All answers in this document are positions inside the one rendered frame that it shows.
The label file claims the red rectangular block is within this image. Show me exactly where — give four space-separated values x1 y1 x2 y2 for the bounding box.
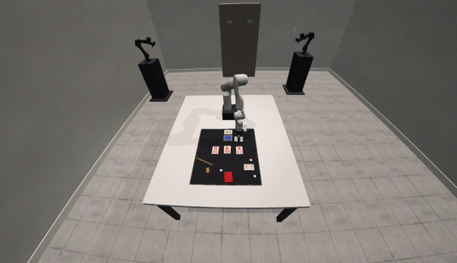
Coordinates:
224 171 233 183

